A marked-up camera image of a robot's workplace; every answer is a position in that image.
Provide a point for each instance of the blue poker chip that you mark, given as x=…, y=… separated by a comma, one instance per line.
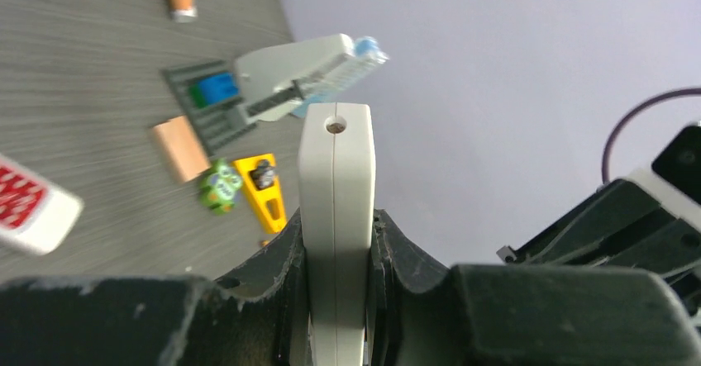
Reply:
x=263, y=176

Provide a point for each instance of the yellow triangular wooden piece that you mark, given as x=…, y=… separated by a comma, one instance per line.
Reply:
x=268, y=204

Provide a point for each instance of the brown cork square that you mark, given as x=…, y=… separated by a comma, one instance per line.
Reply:
x=181, y=149

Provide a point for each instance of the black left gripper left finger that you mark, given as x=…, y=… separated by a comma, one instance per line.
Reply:
x=256, y=314

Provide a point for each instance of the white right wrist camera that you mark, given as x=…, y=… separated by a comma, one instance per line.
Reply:
x=673, y=178

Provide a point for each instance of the green owl toy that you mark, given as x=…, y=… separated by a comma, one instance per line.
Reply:
x=219, y=187

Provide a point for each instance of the blue building brick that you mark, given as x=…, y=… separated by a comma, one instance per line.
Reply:
x=214, y=89

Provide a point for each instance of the grey building block baseplate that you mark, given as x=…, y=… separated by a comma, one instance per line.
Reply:
x=215, y=126

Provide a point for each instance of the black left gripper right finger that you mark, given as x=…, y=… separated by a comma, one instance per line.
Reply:
x=423, y=313

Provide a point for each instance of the white metronome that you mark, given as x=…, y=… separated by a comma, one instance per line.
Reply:
x=275, y=80

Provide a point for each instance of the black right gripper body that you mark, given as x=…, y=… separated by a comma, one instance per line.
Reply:
x=621, y=225

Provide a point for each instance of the slim white remote control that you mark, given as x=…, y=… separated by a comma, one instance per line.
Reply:
x=336, y=177

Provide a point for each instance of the white remote with red keypad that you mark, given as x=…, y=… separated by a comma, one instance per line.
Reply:
x=36, y=214

